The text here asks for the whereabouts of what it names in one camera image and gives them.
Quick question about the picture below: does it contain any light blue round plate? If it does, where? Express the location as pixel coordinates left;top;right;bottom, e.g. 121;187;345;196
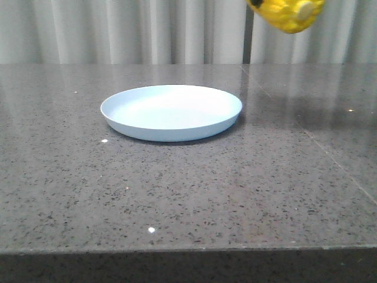
100;85;242;142

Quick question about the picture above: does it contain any yellow toy corn cob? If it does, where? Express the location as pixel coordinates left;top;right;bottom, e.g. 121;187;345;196
246;0;325;34

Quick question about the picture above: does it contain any grey pleated curtain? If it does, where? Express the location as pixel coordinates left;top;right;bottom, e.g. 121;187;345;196
1;1;376;64

